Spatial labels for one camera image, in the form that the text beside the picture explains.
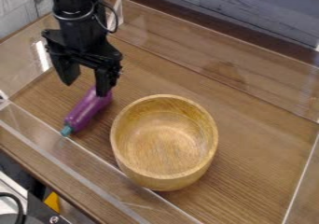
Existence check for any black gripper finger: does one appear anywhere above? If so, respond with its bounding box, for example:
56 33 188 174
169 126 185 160
49 53 81 86
94 65 121 97

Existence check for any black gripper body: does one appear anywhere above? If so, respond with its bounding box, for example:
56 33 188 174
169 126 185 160
41 12 121 72

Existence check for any purple toy eggplant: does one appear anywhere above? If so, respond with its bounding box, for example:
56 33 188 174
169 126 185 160
60 87 112 136

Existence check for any brown wooden bowl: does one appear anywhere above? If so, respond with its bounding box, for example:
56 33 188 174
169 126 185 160
109 94 218 191

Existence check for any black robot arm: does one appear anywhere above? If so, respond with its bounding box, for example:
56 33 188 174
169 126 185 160
41 0 122 97

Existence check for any yellow black base equipment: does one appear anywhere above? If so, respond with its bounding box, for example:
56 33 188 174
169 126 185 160
0 171 86 224

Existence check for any clear acrylic corner bracket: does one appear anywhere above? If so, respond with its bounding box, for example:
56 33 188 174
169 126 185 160
106 0 122 31

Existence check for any clear acrylic tray wall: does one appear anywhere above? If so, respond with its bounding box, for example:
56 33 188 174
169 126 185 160
0 1 319 224

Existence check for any black cable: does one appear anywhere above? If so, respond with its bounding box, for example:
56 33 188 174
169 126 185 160
0 191 26 224

